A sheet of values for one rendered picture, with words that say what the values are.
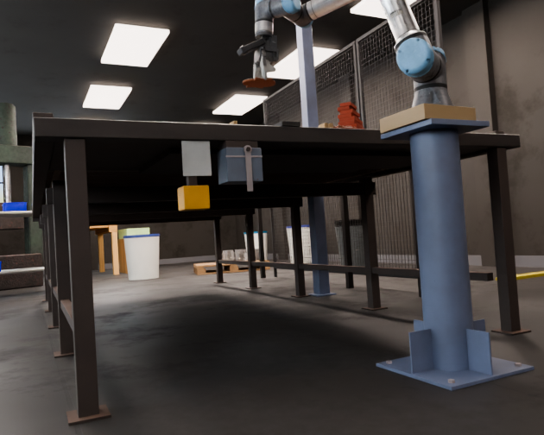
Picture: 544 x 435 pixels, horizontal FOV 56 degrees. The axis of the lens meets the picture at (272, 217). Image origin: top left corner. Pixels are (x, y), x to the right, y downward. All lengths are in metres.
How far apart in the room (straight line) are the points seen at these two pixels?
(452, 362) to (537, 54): 4.67
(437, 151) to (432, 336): 0.65
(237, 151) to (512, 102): 4.81
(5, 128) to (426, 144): 7.10
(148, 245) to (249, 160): 5.90
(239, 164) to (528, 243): 4.71
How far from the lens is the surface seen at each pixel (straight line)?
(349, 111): 3.18
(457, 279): 1.89
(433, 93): 1.95
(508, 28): 6.50
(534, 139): 6.09
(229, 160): 1.77
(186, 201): 1.71
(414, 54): 1.85
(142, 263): 7.63
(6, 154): 8.25
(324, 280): 4.23
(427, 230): 1.88
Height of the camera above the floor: 0.52
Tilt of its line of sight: 2 degrees up
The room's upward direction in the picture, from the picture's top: 4 degrees counter-clockwise
